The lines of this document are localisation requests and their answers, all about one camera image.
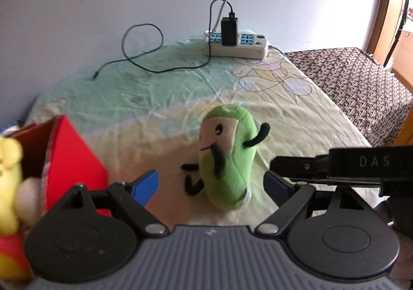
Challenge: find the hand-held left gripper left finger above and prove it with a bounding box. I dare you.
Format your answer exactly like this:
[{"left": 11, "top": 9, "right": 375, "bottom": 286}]
[{"left": 69, "top": 170, "right": 170, "bottom": 239}]

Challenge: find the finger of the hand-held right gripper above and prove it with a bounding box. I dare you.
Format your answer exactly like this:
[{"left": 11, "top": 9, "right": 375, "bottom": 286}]
[{"left": 269, "top": 154, "right": 333, "bottom": 181}]

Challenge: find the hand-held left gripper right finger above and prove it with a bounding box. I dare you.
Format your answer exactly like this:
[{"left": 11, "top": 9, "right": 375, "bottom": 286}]
[{"left": 254, "top": 170, "right": 353, "bottom": 236}]

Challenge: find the green plush toy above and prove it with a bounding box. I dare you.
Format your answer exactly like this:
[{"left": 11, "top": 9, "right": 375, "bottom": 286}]
[{"left": 181, "top": 104, "right": 272, "bottom": 212}]

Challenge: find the red cardboard box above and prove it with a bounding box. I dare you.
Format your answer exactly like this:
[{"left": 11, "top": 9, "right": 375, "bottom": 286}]
[{"left": 12, "top": 115, "right": 109, "bottom": 218}]

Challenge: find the brown patterned mattress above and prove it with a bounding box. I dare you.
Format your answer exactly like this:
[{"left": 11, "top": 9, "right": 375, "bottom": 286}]
[{"left": 285, "top": 47, "right": 413, "bottom": 149}]

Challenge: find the green cartoon bed sheet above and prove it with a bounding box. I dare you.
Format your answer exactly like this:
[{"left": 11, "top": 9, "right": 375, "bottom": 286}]
[{"left": 27, "top": 39, "right": 380, "bottom": 227}]

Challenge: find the white power strip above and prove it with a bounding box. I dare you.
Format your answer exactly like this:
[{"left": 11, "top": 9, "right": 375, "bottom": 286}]
[{"left": 202, "top": 29, "right": 270, "bottom": 59}]

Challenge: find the yellow plush toy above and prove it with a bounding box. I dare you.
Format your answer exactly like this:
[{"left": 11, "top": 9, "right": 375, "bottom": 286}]
[{"left": 0, "top": 134, "right": 43, "bottom": 281}]

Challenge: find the black charger plug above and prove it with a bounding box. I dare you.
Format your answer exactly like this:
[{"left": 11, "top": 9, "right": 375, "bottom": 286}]
[{"left": 221, "top": 12, "right": 240, "bottom": 46}]

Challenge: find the black charger cable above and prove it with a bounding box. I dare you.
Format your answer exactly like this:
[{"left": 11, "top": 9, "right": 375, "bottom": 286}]
[{"left": 92, "top": 0, "right": 233, "bottom": 80}]

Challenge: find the wooden door frame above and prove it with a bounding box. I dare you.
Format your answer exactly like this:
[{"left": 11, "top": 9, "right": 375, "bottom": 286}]
[{"left": 366, "top": 0, "right": 413, "bottom": 92}]

